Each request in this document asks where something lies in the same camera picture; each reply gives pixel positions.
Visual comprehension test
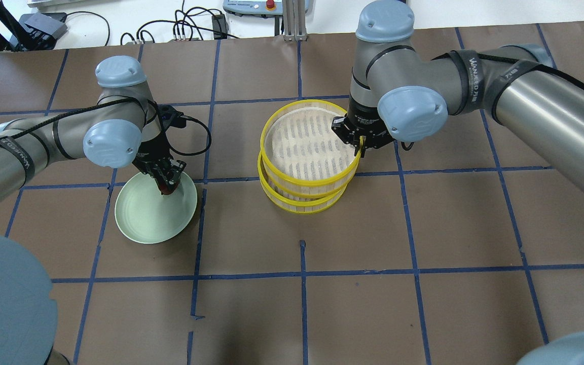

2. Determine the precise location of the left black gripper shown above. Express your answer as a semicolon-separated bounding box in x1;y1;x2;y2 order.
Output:
133;133;185;196

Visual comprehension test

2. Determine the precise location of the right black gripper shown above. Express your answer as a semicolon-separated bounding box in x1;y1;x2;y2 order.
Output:
332;99;394;159

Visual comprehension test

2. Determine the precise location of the yellow steamer basket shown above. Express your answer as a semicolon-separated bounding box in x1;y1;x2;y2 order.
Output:
257;154;346;215
260;99;360;199

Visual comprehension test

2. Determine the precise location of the brown steamed bun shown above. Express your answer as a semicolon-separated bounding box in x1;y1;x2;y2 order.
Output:
159;185;178;196

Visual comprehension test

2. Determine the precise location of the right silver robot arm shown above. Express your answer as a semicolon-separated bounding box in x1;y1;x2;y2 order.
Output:
332;1;584;192

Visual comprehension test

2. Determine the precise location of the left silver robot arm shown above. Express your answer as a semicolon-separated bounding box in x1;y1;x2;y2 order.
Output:
0;55;197;364

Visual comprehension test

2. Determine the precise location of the light green plate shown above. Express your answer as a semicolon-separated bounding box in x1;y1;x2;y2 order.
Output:
114;173;198;244

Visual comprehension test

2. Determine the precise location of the black power adapter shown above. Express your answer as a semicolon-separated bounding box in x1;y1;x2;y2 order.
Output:
211;14;229;39

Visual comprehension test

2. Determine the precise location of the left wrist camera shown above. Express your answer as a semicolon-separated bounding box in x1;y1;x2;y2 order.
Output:
158;104;190;131

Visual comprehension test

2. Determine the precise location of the aluminium frame post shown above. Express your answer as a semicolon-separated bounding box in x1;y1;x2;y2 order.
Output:
282;0;310;42

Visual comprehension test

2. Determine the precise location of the teach pendant near post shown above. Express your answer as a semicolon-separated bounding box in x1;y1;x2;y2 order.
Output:
222;1;285;18

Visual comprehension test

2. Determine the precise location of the black camera stand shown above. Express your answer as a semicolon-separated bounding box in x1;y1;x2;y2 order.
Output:
0;1;67;51

